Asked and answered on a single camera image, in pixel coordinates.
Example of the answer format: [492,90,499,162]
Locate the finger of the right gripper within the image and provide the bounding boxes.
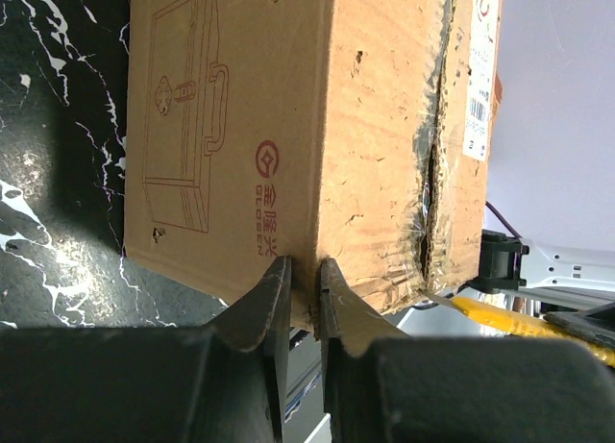
[545,303,615,350]

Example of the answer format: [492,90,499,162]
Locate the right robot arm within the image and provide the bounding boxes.
[469,231,614,350]

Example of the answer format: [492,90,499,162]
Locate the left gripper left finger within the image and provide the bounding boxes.
[210,257,291,442]

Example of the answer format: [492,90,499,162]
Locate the brown cardboard express box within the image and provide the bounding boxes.
[124,0,504,330]

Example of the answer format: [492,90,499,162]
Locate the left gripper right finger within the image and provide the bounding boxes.
[318,258,407,442]

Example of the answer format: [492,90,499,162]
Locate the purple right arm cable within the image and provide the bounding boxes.
[484,200,523,245]

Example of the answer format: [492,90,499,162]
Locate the yellow utility knife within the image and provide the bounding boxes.
[429,295,614,367]

